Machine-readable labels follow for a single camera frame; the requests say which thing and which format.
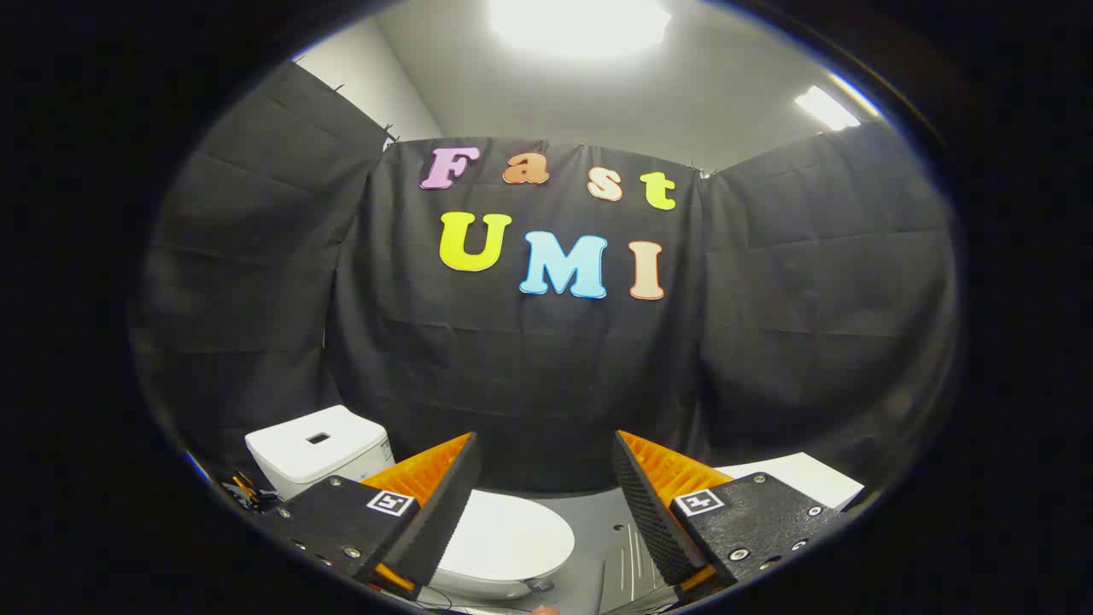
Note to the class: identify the rectangular ceiling light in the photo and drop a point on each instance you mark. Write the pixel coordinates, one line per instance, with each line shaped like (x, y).
(827, 108)

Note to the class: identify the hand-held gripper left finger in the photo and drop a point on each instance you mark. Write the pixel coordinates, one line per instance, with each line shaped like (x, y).
(444, 504)

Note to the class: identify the grey ribbed floor panel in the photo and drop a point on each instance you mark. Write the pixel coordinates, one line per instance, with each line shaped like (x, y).
(632, 568)

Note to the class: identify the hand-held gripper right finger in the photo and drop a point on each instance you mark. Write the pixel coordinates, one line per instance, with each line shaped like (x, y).
(649, 512)

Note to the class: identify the white toilet lid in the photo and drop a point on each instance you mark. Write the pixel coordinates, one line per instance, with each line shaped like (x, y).
(504, 538)

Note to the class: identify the white flat panel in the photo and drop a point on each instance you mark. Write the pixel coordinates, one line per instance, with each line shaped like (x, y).
(811, 478)

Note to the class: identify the black backdrop cloth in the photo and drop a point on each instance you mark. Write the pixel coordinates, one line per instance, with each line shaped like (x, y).
(529, 384)

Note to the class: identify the white toilet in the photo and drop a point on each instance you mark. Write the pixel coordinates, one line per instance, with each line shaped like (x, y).
(299, 461)

